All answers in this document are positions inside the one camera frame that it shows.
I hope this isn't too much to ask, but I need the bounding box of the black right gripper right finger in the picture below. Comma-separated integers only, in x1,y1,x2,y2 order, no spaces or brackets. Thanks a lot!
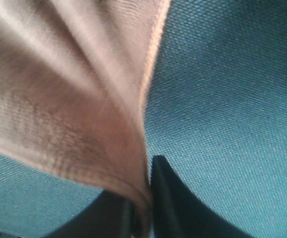
151,155,250,238

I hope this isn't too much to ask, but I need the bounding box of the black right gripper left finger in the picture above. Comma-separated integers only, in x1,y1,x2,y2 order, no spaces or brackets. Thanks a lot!
46,190,134,238

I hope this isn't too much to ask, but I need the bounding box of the brown towel with white tag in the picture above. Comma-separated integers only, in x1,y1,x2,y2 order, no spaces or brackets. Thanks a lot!
0,0,170,238

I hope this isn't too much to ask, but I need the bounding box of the black table mat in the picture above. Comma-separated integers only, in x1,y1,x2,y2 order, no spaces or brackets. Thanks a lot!
0,0,287,238

